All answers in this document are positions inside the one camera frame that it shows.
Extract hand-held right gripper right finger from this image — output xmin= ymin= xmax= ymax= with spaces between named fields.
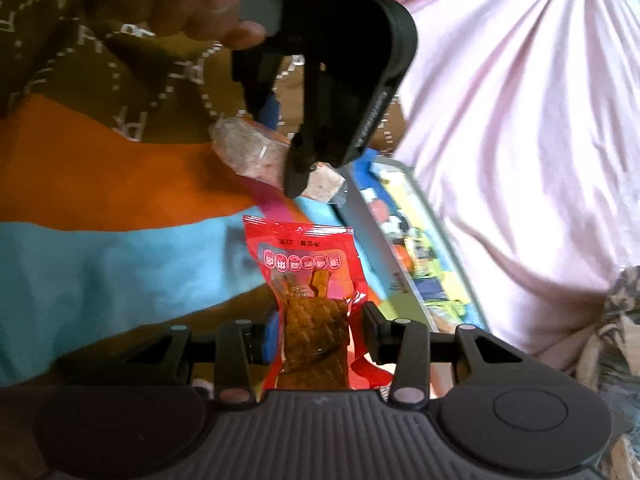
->
xmin=362 ymin=302 xmax=527 ymax=408

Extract brown patterned pillow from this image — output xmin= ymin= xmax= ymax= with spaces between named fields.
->
xmin=0 ymin=0 xmax=407 ymax=154

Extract colourful cartoon printed blanket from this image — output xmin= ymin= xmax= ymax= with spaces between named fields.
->
xmin=0 ymin=95 xmax=401 ymax=392

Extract person's left hand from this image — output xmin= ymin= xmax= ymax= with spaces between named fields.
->
xmin=125 ymin=0 xmax=268 ymax=52

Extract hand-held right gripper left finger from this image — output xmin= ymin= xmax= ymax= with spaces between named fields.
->
xmin=120 ymin=310 xmax=281 ymax=408

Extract white purple snack packet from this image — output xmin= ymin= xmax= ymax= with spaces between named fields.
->
xmin=207 ymin=115 xmax=349 ymax=206

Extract red dried tofu snack packet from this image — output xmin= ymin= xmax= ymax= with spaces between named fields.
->
xmin=242 ymin=215 xmax=396 ymax=392

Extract grey box with cartoon drawing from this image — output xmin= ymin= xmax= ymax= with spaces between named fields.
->
xmin=335 ymin=155 xmax=489 ymax=334

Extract pink bed sheet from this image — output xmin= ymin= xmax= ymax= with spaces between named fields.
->
xmin=365 ymin=0 xmax=640 ymax=377

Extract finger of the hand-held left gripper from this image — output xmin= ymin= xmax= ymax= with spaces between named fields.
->
xmin=231 ymin=51 xmax=281 ymax=129
xmin=282 ymin=58 xmax=353 ymax=200

